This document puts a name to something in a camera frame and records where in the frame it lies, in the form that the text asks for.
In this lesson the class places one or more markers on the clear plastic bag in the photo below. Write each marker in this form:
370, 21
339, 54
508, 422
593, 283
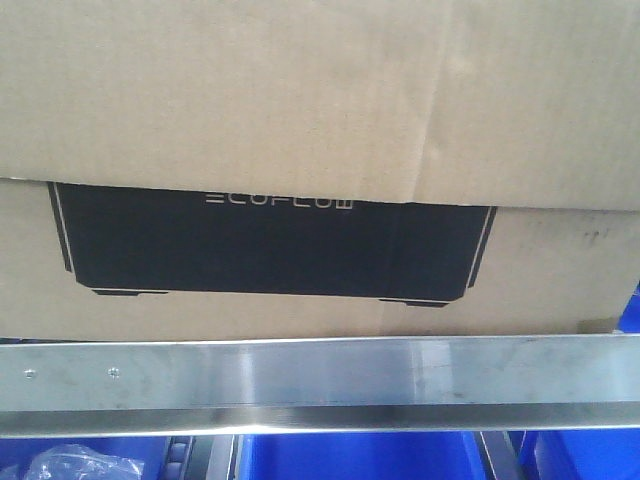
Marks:
78, 462

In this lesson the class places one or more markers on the roller track with white wheels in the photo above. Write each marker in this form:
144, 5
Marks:
200, 457

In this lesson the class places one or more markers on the brown EcoFlow cardboard box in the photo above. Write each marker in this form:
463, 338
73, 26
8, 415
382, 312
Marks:
208, 170

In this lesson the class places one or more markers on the metal shelf front rail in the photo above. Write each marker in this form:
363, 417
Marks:
533, 382

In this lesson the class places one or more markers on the blue plastic bin right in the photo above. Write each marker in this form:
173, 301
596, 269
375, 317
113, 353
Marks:
586, 453

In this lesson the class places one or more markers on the blue plastic bin left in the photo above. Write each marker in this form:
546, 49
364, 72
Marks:
150, 450

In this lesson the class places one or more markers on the blue plastic bin middle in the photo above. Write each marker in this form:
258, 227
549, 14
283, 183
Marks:
401, 455

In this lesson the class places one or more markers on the metal roller track right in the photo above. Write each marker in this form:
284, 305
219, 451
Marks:
498, 456

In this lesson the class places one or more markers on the blue plastic bin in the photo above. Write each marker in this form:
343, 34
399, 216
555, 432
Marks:
150, 450
586, 453
401, 455

